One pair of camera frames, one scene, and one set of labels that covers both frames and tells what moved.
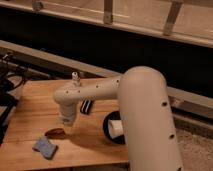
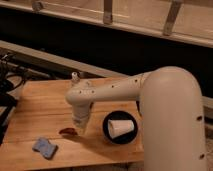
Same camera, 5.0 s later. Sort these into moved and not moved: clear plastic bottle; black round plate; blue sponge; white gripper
Moved: white gripper
Not moved: black round plate; clear plastic bottle; blue sponge
